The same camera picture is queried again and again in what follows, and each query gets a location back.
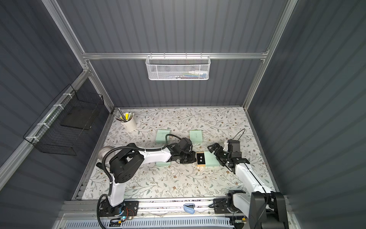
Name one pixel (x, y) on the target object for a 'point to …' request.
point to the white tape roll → (103, 151)
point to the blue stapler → (189, 208)
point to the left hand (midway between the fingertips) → (200, 164)
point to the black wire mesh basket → (56, 132)
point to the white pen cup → (130, 125)
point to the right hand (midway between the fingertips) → (214, 151)
